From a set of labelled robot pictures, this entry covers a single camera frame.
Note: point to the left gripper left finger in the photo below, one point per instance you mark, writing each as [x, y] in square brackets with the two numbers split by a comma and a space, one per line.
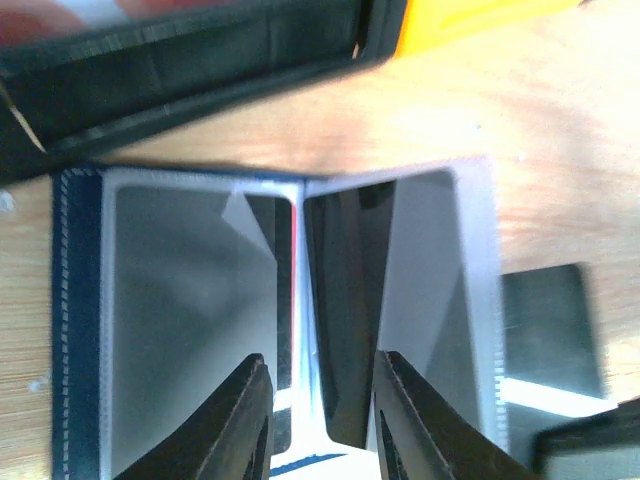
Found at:
[230, 436]

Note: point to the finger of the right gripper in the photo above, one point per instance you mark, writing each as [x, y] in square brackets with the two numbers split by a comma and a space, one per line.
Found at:
[603, 446]
[549, 334]

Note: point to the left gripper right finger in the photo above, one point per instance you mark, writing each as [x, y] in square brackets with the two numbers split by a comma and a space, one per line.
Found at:
[420, 436]

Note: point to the black card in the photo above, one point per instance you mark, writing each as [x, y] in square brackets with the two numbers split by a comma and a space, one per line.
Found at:
[387, 274]
[201, 280]

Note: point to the dark blue card holder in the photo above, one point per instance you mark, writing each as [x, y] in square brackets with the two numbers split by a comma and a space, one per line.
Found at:
[82, 316]

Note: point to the red card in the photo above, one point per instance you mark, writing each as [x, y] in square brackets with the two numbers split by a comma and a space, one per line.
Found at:
[298, 289]

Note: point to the yellow bin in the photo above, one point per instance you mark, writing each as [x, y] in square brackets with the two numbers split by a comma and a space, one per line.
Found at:
[430, 23]

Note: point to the black bin left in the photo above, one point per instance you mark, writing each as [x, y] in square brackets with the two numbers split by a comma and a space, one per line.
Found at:
[73, 97]

